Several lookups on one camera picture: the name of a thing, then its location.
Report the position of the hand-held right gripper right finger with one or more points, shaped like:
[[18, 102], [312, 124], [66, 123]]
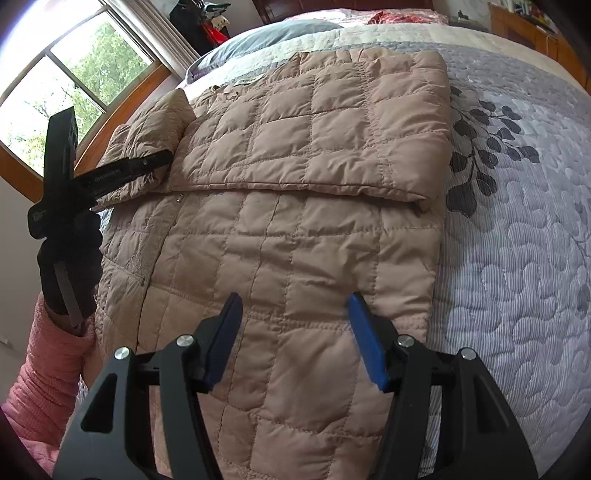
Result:
[[367, 341]]

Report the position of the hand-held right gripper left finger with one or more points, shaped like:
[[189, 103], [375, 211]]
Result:
[[224, 341]]

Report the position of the dark wooden nightstand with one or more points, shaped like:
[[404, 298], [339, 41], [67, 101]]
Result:
[[468, 23]]

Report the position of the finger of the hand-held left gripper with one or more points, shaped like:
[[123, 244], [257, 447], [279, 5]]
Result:
[[129, 170]]

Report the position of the wooden framed window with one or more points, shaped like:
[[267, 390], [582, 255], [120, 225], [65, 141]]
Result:
[[55, 69]]

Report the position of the dark wooden headboard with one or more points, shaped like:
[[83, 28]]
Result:
[[346, 4]]

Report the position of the grey blue pillow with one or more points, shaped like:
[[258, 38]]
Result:
[[258, 39]]

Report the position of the pink bed sheet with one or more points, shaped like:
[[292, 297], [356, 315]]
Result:
[[429, 16]]

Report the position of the person's left forearm pink sleeve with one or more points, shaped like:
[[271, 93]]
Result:
[[41, 378]]

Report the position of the low wooden cabinet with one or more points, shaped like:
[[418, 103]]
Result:
[[517, 32]]

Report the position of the person's left hand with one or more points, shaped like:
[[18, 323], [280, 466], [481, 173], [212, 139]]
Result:
[[87, 258]]

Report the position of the beige curtain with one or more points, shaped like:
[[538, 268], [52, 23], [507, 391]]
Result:
[[161, 37]]

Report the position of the red patterned cloth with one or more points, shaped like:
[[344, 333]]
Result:
[[385, 17]]

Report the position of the beige quilted jacket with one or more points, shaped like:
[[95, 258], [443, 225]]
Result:
[[286, 230]]

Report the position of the grey floral quilted bedspread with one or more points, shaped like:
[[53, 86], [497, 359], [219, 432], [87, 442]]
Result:
[[508, 230]]

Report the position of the coat rack with clothes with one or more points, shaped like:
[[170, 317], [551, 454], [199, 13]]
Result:
[[203, 23]]

